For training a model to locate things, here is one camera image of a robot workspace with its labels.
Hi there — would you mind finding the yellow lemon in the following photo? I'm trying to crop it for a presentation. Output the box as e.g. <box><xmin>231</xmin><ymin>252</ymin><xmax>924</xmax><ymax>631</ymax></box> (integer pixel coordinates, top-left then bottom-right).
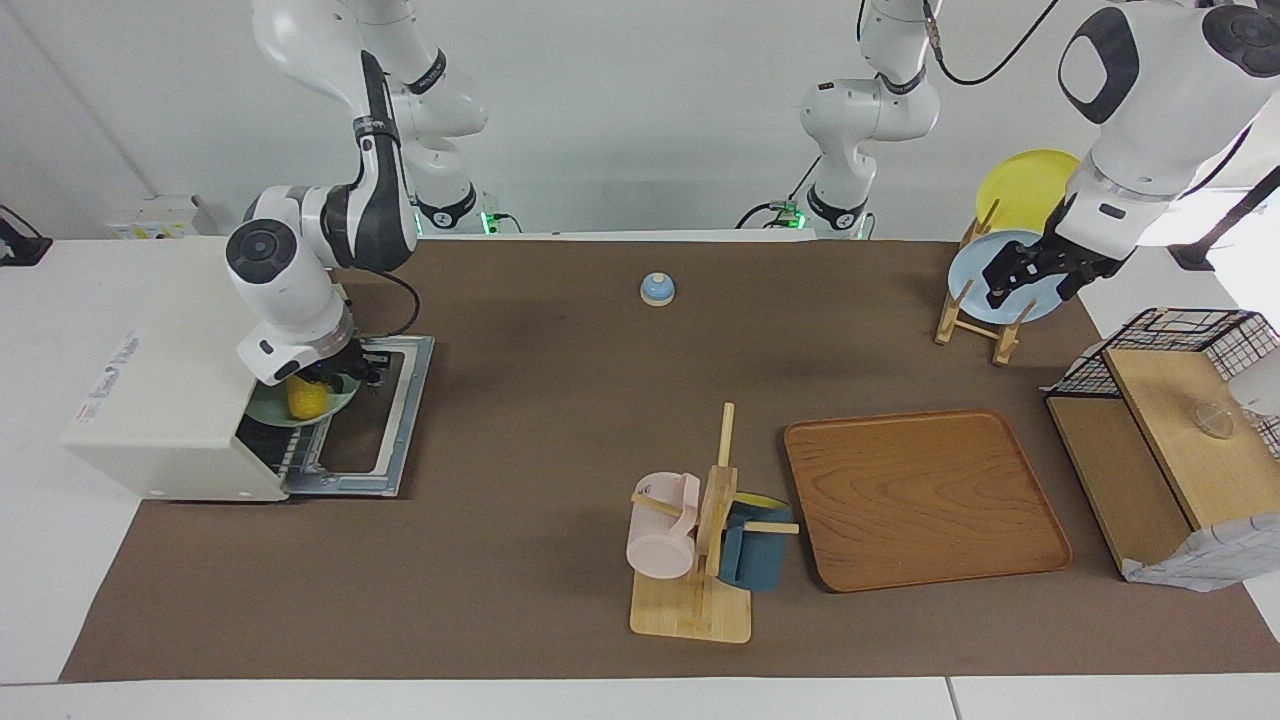
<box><xmin>287</xmin><ymin>377</ymin><xmax>332</xmax><ymax>422</ymax></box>

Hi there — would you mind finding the oven door with handle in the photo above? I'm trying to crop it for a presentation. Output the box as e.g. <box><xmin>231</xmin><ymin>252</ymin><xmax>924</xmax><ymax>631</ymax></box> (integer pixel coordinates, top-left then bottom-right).
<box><xmin>281</xmin><ymin>334</ymin><xmax>437</xmax><ymax>499</ymax></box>

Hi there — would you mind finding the metal oven rack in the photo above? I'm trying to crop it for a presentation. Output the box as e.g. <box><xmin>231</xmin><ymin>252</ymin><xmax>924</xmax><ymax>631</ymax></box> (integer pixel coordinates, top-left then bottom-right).
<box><xmin>238</xmin><ymin>412</ymin><xmax>336</xmax><ymax>483</ymax></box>

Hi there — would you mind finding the white toaster oven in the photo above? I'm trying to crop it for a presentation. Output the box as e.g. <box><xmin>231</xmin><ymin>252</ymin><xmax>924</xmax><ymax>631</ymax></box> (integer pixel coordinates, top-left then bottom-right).
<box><xmin>62</xmin><ymin>238</ymin><xmax>353</xmax><ymax>502</ymax></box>

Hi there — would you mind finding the light blue plate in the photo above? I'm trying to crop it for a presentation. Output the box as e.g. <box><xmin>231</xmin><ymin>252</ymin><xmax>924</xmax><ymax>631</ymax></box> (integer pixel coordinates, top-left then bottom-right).
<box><xmin>947</xmin><ymin>230</ymin><xmax>1072</xmax><ymax>325</ymax></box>

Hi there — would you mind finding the green plate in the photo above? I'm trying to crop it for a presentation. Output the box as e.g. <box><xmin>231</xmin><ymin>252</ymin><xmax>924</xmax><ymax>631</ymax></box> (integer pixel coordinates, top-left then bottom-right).
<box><xmin>247</xmin><ymin>374</ymin><xmax>360</xmax><ymax>430</ymax></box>

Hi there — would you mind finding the wooden plate rack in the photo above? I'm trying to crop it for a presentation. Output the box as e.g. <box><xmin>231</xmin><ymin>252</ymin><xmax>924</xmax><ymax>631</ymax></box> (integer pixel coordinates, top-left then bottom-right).
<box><xmin>934</xmin><ymin>199</ymin><xmax>1037</xmax><ymax>367</ymax></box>

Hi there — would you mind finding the yellow plate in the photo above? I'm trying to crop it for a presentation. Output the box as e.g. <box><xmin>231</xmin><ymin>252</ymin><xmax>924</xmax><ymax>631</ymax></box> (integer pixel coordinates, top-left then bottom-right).
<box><xmin>975</xmin><ymin>149</ymin><xmax>1084</xmax><ymax>237</ymax></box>

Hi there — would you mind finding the brown table mat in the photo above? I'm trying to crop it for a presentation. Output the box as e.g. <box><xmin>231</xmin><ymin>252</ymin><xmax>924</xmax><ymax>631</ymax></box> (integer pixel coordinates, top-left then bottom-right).
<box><xmin>57</xmin><ymin>237</ymin><xmax>1280</xmax><ymax>684</ymax></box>

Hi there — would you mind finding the brown wooden shelf board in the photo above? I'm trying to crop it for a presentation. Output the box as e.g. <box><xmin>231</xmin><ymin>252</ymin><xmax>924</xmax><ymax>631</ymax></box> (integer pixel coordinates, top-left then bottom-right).
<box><xmin>1045</xmin><ymin>396</ymin><xmax>1197</xmax><ymax>578</ymax></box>

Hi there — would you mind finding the small clear glass bowl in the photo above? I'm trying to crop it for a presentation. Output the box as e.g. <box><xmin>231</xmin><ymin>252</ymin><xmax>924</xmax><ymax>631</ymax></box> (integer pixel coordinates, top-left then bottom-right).
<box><xmin>1189</xmin><ymin>401</ymin><xmax>1242</xmax><ymax>440</ymax></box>

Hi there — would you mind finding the light wooden shelf board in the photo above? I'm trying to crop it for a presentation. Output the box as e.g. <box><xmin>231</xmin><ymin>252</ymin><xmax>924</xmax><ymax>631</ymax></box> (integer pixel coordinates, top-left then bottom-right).
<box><xmin>1102</xmin><ymin>347</ymin><xmax>1280</xmax><ymax>532</ymax></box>

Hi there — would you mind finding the brown wooden tray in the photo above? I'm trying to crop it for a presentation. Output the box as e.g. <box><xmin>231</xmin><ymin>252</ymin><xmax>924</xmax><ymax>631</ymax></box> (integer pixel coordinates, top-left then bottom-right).
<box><xmin>782</xmin><ymin>407</ymin><xmax>1074</xmax><ymax>594</ymax></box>

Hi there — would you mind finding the white grid-patterned cloth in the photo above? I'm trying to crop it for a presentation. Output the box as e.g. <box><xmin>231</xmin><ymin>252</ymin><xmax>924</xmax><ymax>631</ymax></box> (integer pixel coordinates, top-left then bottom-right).
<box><xmin>1121</xmin><ymin>511</ymin><xmax>1280</xmax><ymax>594</ymax></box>

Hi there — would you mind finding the pink mug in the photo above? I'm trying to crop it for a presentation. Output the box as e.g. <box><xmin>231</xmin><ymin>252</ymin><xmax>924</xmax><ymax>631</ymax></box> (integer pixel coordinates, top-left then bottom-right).
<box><xmin>626</xmin><ymin>472</ymin><xmax>704</xmax><ymax>580</ymax></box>

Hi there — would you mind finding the wooden mug tree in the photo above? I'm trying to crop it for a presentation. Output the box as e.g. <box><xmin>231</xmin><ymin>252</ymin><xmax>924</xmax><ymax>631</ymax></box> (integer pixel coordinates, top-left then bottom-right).
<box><xmin>629</xmin><ymin>402</ymin><xmax>802</xmax><ymax>645</ymax></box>

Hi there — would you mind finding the blue mug yellow inside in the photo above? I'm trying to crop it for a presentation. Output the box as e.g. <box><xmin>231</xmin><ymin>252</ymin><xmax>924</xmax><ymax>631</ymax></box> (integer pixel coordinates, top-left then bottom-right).
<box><xmin>717</xmin><ymin>492</ymin><xmax>797</xmax><ymax>594</ymax></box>

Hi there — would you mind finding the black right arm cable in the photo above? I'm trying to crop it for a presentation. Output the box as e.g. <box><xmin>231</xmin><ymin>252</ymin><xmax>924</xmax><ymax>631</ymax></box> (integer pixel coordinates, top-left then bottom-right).
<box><xmin>352</xmin><ymin>266</ymin><xmax>422</xmax><ymax>343</ymax></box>

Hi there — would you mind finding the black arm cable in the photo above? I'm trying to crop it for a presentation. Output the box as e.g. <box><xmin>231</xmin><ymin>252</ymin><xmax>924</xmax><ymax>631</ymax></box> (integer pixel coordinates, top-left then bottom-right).
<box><xmin>922</xmin><ymin>0</ymin><xmax>1062</xmax><ymax>88</ymax></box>
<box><xmin>352</xmin><ymin>266</ymin><xmax>422</xmax><ymax>343</ymax></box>

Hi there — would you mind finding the black wire basket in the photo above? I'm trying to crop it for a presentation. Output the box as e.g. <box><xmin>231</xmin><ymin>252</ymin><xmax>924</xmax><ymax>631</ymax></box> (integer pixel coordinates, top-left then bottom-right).
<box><xmin>1044</xmin><ymin>307</ymin><xmax>1280</xmax><ymax>461</ymax></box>

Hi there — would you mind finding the black camera stand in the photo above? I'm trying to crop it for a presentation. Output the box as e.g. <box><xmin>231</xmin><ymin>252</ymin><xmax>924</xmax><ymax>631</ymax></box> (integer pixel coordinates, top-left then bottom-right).
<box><xmin>1168</xmin><ymin>164</ymin><xmax>1280</xmax><ymax>273</ymax></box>

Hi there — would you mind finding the black right base cable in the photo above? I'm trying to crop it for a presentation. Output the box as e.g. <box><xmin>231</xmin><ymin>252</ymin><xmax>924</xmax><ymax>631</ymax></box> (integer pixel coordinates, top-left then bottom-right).
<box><xmin>478</xmin><ymin>190</ymin><xmax>523</xmax><ymax>237</ymax></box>

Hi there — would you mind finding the black base cable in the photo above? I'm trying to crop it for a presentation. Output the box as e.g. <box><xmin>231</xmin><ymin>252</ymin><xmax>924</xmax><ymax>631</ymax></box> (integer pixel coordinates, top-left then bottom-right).
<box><xmin>478</xmin><ymin>190</ymin><xmax>523</xmax><ymax>237</ymax></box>
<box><xmin>736</xmin><ymin>154</ymin><xmax>827</xmax><ymax>231</ymax></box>

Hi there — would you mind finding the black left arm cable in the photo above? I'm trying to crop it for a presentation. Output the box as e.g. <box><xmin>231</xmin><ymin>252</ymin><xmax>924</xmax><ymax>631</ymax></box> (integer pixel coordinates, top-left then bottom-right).
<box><xmin>922</xmin><ymin>0</ymin><xmax>1062</xmax><ymax>88</ymax></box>

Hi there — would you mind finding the black left base cable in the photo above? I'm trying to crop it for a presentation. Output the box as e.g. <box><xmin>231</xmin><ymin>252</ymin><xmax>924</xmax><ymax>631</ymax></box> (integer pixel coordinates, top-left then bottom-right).
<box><xmin>736</xmin><ymin>154</ymin><xmax>827</xmax><ymax>231</ymax></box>

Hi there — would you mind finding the black clamp mount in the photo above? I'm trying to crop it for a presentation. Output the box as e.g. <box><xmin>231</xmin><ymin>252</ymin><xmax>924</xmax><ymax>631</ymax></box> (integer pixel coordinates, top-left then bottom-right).
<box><xmin>0</xmin><ymin>204</ymin><xmax>54</xmax><ymax>268</ymax></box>

